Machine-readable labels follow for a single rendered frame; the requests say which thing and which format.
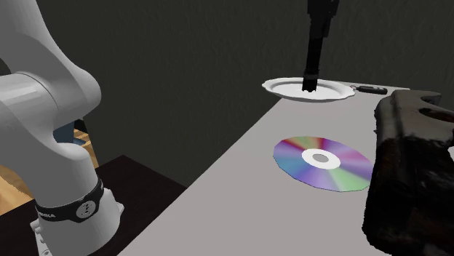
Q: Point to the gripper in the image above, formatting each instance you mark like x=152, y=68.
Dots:
x=322, y=16

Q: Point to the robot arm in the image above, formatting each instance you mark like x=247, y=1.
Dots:
x=53, y=166

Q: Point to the white plate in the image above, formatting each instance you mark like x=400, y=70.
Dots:
x=330, y=93

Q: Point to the small black key fob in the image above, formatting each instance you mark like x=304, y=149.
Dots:
x=372, y=90

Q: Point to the rainbow compact disc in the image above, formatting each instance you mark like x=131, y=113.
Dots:
x=340, y=177

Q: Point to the dark brown block with holes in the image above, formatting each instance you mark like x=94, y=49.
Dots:
x=411, y=177

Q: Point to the dark robot stand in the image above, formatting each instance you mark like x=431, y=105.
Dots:
x=142, y=193

